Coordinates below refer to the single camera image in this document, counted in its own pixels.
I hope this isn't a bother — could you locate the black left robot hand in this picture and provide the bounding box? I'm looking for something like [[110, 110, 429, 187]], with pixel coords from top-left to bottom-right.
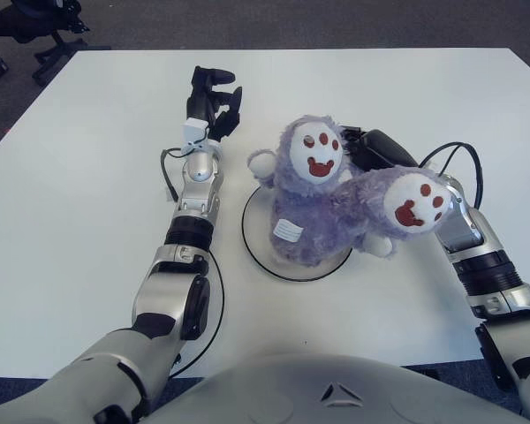
[[185, 64, 244, 143]]

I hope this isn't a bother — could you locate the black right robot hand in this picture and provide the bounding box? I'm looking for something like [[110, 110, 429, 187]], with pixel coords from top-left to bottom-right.
[[339, 126, 419, 171]]

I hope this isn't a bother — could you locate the purple plush bunny doll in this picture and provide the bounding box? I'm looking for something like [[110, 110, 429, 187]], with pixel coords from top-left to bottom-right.
[[246, 114, 452, 270]]

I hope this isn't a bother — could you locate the white plate black rim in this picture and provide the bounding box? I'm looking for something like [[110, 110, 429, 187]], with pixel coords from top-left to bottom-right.
[[241, 185, 353, 283]]

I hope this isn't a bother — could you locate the black office chair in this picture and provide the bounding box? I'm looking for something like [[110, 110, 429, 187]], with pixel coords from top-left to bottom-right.
[[0, 0, 111, 85]]

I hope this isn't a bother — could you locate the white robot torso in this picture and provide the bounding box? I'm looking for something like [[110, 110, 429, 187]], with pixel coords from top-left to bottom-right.
[[145, 352, 530, 424]]

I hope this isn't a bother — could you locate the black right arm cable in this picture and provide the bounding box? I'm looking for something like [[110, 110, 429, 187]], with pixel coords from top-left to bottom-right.
[[417, 140, 485, 208]]

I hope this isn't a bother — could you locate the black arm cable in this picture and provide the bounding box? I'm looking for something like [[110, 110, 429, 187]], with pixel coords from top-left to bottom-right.
[[417, 140, 485, 208], [161, 148, 226, 379]]

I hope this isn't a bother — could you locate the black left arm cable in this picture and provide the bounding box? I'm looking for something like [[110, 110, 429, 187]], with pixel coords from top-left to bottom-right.
[[161, 148, 226, 379]]

